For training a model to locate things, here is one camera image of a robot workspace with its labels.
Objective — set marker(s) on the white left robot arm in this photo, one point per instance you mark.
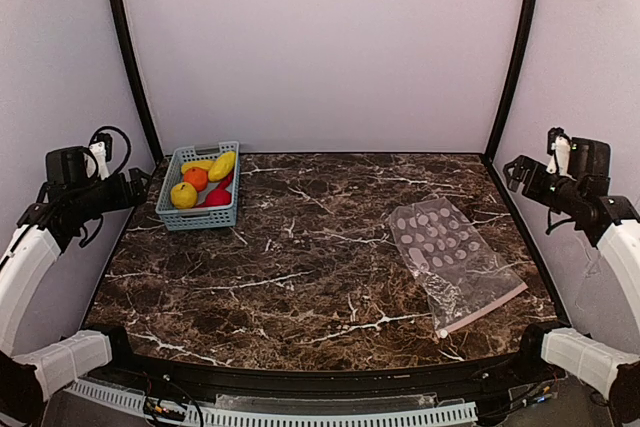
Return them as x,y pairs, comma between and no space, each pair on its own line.
45,231

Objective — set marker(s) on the yellow banana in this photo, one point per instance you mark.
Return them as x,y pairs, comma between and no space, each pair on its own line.
205,165

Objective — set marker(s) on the yellow oblong fruit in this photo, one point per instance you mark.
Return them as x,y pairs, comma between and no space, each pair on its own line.
222,166

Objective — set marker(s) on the black left frame post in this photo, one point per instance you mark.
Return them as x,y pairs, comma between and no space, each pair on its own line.
134,78

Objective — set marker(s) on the black frame post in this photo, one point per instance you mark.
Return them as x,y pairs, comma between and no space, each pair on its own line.
134,78
517,57

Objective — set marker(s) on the blue plastic basket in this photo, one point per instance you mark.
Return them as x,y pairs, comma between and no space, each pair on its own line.
199,217

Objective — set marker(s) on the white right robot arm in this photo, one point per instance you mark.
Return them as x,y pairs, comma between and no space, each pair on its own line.
579,189

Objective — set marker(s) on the clear zip top bag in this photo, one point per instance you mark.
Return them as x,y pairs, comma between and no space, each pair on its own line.
463,277

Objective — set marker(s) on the yellow round fruit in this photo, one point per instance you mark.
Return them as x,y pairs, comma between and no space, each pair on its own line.
184,196

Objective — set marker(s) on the black front table rail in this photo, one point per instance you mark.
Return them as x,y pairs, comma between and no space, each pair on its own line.
488,381

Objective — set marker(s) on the white slotted cable duct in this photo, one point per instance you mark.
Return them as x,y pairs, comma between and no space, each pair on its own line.
227,410

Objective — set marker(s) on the black right frame post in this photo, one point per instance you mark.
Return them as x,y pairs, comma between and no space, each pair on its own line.
517,57

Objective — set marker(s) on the red fruit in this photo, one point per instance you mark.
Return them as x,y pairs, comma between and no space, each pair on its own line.
218,198

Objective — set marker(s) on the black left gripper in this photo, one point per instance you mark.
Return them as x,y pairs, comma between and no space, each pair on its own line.
132,187

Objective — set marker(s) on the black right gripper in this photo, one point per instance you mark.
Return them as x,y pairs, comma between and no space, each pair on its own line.
523,176

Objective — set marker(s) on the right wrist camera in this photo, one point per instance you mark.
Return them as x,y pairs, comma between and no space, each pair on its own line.
559,151

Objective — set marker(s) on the orange fruit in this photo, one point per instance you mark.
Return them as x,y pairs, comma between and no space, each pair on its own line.
197,177

